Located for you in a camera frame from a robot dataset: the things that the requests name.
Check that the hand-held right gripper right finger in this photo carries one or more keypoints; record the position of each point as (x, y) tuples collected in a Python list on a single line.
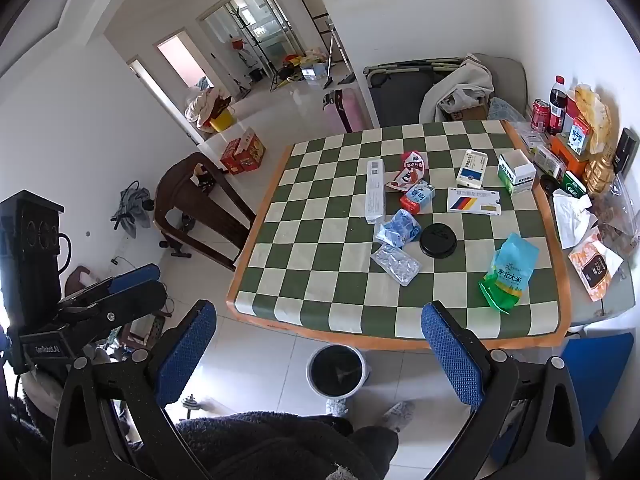
[(450, 355)]

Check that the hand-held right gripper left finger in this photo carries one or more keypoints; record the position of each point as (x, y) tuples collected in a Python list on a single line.
[(187, 350)]

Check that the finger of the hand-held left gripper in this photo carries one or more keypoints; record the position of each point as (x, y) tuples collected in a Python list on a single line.
[(125, 305), (137, 275)]

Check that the green blue rice bag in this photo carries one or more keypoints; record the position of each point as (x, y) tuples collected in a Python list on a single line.
[(507, 270)]

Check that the white trash bin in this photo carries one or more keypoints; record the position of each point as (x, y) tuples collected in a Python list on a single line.
[(336, 367)]

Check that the black round lid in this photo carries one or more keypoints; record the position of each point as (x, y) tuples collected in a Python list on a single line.
[(436, 240)]

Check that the small blue red milk carton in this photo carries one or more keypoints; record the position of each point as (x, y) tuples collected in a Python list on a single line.
[(417, 197)]

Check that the white blue medicine box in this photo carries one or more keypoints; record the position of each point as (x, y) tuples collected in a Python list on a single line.
[(472, 169)]

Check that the black wheeled stand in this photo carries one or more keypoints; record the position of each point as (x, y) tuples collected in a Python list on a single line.
[(175, 250)]

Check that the grey cloth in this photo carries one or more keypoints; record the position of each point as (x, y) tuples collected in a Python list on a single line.
[(131, 207)]

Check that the person's right grey slipper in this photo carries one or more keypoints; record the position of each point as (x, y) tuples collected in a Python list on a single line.
[(400, 412)]

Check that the person's grey slipper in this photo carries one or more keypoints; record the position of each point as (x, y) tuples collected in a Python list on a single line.
[(337, 405), (400, 412)]

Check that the silver blister pack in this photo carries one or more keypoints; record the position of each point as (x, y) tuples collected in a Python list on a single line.
[(395, 264)]

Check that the dark wooden chair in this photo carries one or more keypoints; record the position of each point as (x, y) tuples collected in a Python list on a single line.
[(210, 195)]

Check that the person's left leg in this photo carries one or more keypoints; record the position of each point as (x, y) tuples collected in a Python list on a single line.
[(260, 445)]

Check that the person's leg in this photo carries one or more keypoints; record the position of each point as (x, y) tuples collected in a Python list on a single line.
[(260, 445), (372, 452)]

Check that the person's left grey slipper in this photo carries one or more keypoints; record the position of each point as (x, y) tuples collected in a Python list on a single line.
[(337, 405)]

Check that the person's right leg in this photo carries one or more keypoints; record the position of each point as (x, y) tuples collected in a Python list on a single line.
[(372, 452)]

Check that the blue plastic wrapper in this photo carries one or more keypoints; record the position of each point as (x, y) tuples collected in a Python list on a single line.
[(397, 227)]

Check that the green white checkered table mat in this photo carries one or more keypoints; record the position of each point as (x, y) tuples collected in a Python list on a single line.
[(325, 270)]

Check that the red printed carton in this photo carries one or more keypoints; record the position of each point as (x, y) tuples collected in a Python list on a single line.
[(252, 150), (231, 156)]

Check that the white box with striped label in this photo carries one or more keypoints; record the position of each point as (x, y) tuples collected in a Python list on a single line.
[(472, 203)]

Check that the orange snack bag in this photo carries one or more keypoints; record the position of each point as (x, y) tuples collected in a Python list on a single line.
[(595, 266)]

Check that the yellow bucket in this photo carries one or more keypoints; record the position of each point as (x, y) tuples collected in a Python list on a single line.
[(221, 119)]

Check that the long white box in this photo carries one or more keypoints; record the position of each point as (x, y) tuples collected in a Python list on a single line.
[(375, 190)]

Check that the white crumpled paper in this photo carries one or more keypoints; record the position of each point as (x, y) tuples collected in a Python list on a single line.
[(572, 217)]

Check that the pile of clothes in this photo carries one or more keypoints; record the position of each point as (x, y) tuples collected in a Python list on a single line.
[(202, 102)]

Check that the red white snack wrapper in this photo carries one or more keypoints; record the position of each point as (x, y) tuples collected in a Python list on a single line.
[(411, 170)]

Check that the green white open box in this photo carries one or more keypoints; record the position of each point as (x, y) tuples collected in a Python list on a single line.
[(515, 175)]

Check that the small black round dish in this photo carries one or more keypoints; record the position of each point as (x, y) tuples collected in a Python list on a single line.
[(547, 183)]

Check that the white green small box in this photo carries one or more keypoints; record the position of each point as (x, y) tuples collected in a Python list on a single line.
[(547, 160)]

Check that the clear plastic bag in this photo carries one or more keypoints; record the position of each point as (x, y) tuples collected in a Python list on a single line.
[(620, 210)]

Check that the orange box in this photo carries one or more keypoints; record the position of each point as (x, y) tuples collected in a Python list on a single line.
[(562, 152)]

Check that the golden bottle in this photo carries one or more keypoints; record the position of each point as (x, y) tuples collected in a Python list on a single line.
[(600, 172)]

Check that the cardboard box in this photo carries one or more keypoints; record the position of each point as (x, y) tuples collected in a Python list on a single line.
[(467, 109)]

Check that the blue patterned bag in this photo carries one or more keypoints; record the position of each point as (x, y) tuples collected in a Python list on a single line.
[(505, 110)]

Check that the red drink can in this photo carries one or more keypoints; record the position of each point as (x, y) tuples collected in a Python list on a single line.
[(540, 112)]

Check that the dark folding bed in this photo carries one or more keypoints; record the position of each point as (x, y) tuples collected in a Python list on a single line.
[(400, 95)]

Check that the pink suitcase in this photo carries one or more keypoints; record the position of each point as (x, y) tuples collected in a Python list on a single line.
[(345, 110)]

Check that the black device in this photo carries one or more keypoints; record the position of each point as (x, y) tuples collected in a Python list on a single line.
[(627, 152)]

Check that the cola bottle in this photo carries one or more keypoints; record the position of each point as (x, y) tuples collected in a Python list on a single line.
[(557, 105)]

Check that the black coat rack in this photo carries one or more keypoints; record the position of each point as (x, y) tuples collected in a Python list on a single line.
[(246, 25)]

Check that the white jacket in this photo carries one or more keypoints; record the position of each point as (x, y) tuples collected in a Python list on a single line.
[(465, 82)]

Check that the grey armchair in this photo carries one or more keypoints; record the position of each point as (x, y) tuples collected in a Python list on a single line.
[(507, 77)]

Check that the yellow plastic bag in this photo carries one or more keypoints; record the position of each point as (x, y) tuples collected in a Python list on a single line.
[(595, 107)]

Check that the glass sliding door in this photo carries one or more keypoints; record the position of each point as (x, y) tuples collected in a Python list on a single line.
[(280, 25)]

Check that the silver ladder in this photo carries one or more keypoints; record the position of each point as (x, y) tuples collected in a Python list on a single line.
[(334, 55)]

